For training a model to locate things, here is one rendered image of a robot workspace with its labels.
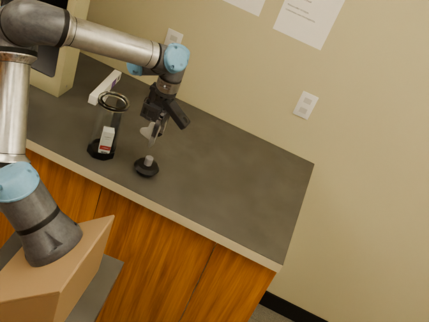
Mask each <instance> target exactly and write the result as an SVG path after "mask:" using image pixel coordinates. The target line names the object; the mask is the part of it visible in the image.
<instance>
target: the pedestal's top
mask: <svg viewBox="0 0 429 322"><path fill-rule="evenodd" d="M21 247H22V243H21V240H20V237H19V235H18V234H17V232H16V231H15V232H14V233H13V234H12V235H11V236H10V237H9V239H8V240H7V241H6V243H5V244H4V245H3V246H2V247H1V248H0V271H1V270H2V269H3V268H4V267H5V266H6V264H7V263H8V262H9V261H10V259H11V258H12V257H13V256H14V255H15V254H16V253H17V252H18V251H19V250H20V248H21ZM123 265H124V262H123V261H120V260H118V259H116V258H114V257H111V256H108V255H106V254H103V257H102V260H101V263H100V267H99V269H98V271H97V273H96V275H95V276H94V277H93V279H92V281H91V282H90V283H89V285H88V287H87V288H86V290H85V291H84V293H83V294H82V296H81V297H80V299H79V300H78V302H77V303H76V305H75V306H74V308H73V309H72V311H71V312H70V314H69V315H68V317H67V318H66V320H65V322H96V320H97V318H98V316H99V314H100V312H101V310H102V308H103V306H104V305H105V302H106V301H107V298H108V297H109V295H110V292H111V291H112V288H113V287H114V284H115V283H116V280H117V278H118V277H119V275H120V273H121V271H122V269H123Z"/></svg>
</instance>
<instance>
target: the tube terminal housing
mask: <svg viewBox="0 0 429 322"><path fill-rule="evenodd" d="M89 3H90V0H68V6H67V10H68V11H70V13H71V15H72V16H74V17H77V18H80V19H84V20H86V19H87V13H88V9H89ZM79 52H80V49H76V48H73V47H69V46H66V47H65V46H63V47H61V48H59V55H58V59H57V66H56V72H55V76H54V77H49V76H47V75H44V74H42V73H40V72H38V71H36V70H34V69H32V68H31V74H30V84H31V85H33V86H35V87H37V88H39V89H41V90H43V91H46V92H48V93H50V94H51V95H54V96H56V97H59V96H61V95H62V94H63V93H65V92H67V91H68V90H69V89H71V88H72V87H73V81H74V77H75V72H76V68H77V62H78V58H79Z"/></svg>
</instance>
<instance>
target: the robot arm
mask: <svg viewBox="0 0 429 322"><path fill-rule="evenodd" d="M39 45H50V46H53V47H57V48H61V47H63V46H65V45H66V46H69V47H73V48H76V49H80V50H84V51H87V52H92V53H94V54H99V55H101V56H106V57H108V58H113V59H117V60H120V61H124V62H126V65H127V69H128V71H129V73H130V74H132V75H139V76H141V75H158V80H157V82H154V83H153V84H152V85H150V88H149V89H150V93H149V96H148V97H146V98H145V99H146V101H145V100H144V103H143V106H142V110H141V113H140V116H142V117H143V118H145V119H147V120H149V121H151V123H150V124H149V126H148V127H144V128H141V129H140V133H141V134H142V135H143V136H144V137H145V138H146V139H148V140H149V143H148V148H150V147H151V146H153V145H154V142H155V140H156V138H157V136H158V137H159V136H161V135H163V133H164V130H165V128H166V126H167V123H168V120H169V118H170V116H171V118H172V119H173V120H174V122H175V123H176V125H177V126H178V127H179V128H180V130H183V129H185V128H186V127H187V126H188V125H189V124H190V120H189V119H188V117H187V116H186V114H185V113H184V112H183V110H182V109H181V108H180V106H179V105H178V104H177V102H176V101H175V100H174V98H175V97H176V95H177V92H178V91H179V87H180V85H181V81H182V78H183V75H184V72H185V70H186V66H187V65H188V60H189V58H190V51H189V50H188V49H187V47H185V46H184V45H181V44H179V43H170V44H168V45H164V44H161V43H157V42H154V41H151V40H147V39H145V38H141V37H138V36H135V35H132V34H128V33H125V32H122V31H118V30H116V29H112V28H110V27H106V26H103V25H100V24H96V23H94V22H90V21H87V20H84V19H80V18H77V17H74V16H72V15H71V13H70V11H68V10H65V9H63V8H59V7H56V6H53V5H51V4H48V3H44V2H41V1H37V0H13V1H11V2H9V3H8V4H6V5H3V6H1V7H0V212H1V213H3V214H4V215H5V217H6V218H7V219H8V221H9V222H10V224H11V225H12V227H13V228H14V230H15V231H16V232H17V234H18V235H19V237H20V240H21V243H22V246H23V249H24V252H25V254H24V255H25V258H26V260H27V262H28V263H29V264H30V266H32V267H41V266H45V265H48V264H50V263H53V262H54V261H57V260H58V259H60V258H62V257H63V256H65V255H66V254H67V253H69V251H71V250H72V249H73V248H74V247H75V246H76V245H77V244H78V243H79V241H80V240H81V238H82V235H83V231H82V230H81V228H80V226H79V225H78V224H77V223H76V222H74V221H73V220H72V219H71V218H70V217H69V216H67V215H66V214H64V213H63V212H62V211H61V210H60V208H59V206H58V205H57V204H56V202H55V200H54V199H53V197H52V196H51V194H50V192H49V191H48V190H47V188H46V186H45V185H44V183H43V182H42V180H41V178H40V177H39V174H38V172H37V171H36V169H34V168H33V166H32V165H31V161H30V159H28V158H27V157H26V136H27V116H28V105H29V85H30V74H31V64H32V63H34V62H35V61H36V60H37V58H38V46H39Z"/></svg>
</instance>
